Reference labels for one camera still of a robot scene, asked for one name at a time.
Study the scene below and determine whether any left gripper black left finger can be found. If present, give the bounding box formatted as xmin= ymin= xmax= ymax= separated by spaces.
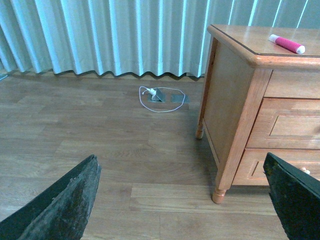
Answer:
xmin=0 ymin=155 xmax=101 ymax=240

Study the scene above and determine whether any wooden drawer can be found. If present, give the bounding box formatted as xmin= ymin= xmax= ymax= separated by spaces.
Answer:
xmin=232 ymin=148 xmax=320 ymax=186
xmin=247 ymin=98 xmax=320 ymax=150

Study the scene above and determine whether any open metal floor socket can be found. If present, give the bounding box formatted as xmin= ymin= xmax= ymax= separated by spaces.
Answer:
xmin=148 ymin=88 xmax=166 ymax=103

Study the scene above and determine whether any pale blue pleated curtain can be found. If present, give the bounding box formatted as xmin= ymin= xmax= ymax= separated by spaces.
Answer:
xmin=0 ymin=0 xmax=320 ymax=77

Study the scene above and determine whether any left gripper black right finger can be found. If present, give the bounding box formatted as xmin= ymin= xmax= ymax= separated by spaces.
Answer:
xmin=263 ymin=152 xmax=320 ymax=240

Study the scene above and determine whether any pink marker with clear cap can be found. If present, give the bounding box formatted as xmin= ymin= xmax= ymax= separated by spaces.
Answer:
xmin=268 ymin=34 xmax=306 ymax=55

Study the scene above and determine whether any white charger cable on floor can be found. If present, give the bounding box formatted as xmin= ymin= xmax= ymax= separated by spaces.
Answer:
xmin=138 ymin=86 xmax=186 ymax=113

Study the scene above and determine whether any closed metal floor plate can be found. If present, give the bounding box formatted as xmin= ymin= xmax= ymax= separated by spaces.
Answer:
xmin=170 ymin=94 xmax=190 ymax=104

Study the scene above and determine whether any wooden nightstand cabinet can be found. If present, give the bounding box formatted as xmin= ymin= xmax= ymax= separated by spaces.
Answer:
xmin=195 ymin=24 xmax=320 ymax=204

